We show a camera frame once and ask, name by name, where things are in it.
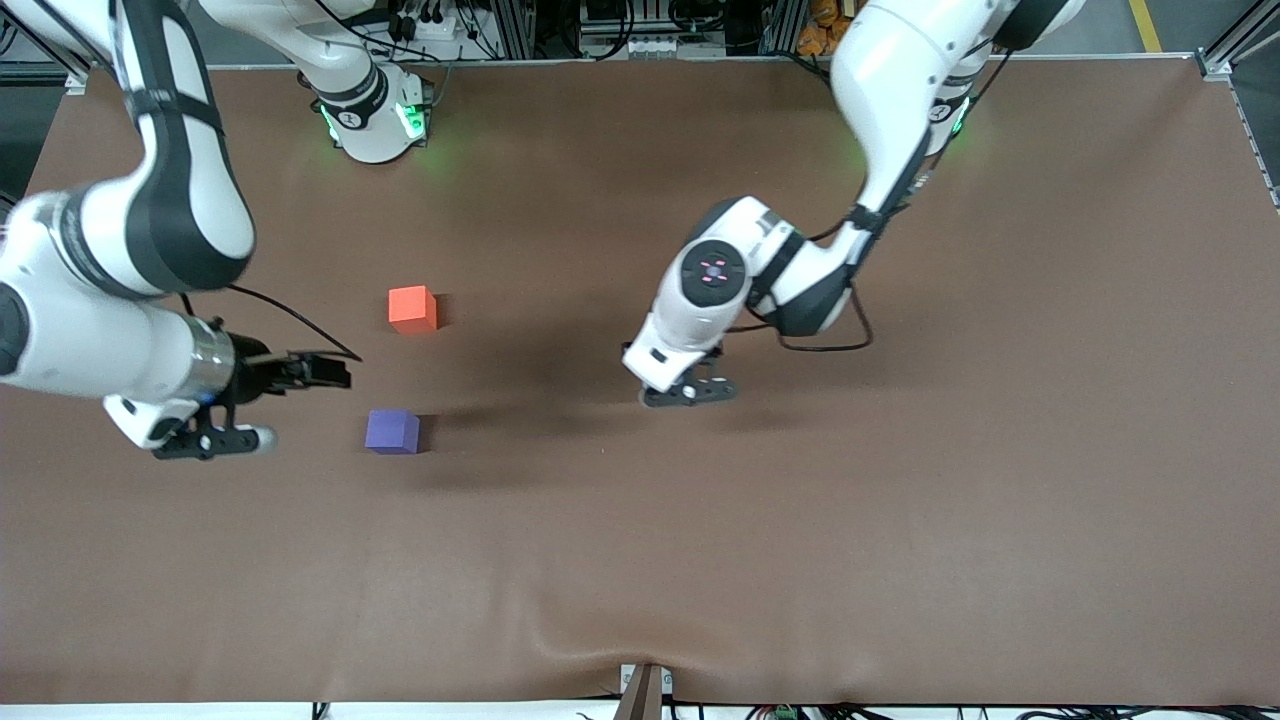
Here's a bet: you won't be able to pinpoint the orange foam block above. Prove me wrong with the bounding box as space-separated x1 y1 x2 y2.
388 285 439 336

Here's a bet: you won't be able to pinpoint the purple foam block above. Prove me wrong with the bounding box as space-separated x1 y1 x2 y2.
365 409 421 456

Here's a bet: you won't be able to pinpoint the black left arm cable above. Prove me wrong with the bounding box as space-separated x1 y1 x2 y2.
735 205 876 354

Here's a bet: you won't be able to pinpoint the white power strip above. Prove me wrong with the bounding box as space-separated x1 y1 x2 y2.
385 10 483 43

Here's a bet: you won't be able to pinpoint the brown table cloth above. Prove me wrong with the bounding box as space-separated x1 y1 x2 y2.
0 55 1280 706

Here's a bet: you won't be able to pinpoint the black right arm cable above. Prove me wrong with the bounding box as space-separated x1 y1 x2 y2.
180 285 363 361

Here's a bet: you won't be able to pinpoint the orange packed bags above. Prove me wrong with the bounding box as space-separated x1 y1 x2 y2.
797 0 851 57

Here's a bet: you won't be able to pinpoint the aluminium frame profile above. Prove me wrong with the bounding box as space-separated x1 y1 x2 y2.
1195 0 1280 211

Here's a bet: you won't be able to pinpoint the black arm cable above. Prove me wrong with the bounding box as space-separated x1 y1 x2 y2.
180 285 363 361
735 205 876 354

